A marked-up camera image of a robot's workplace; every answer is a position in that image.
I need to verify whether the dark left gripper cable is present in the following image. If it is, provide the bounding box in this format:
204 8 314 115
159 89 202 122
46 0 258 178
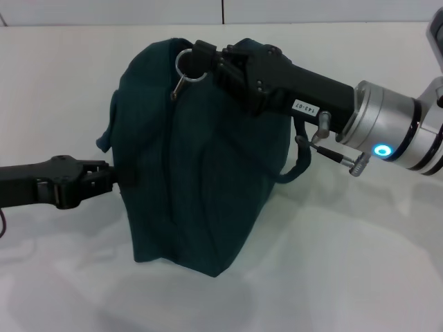
0 207 10 240

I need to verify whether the grey right gripper cable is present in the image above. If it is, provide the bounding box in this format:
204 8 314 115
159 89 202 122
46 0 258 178
293 110 372 176

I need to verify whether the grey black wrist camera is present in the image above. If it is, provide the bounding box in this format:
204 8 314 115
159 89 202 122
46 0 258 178
425 13 443 76

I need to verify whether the teal insulated lunch bag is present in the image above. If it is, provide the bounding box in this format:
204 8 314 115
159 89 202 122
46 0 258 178
96 37 312 279

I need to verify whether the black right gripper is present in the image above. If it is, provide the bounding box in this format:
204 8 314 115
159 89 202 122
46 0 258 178
192 39 358 135

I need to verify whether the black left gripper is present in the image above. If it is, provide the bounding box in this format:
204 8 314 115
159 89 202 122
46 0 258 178
0 154 136 211

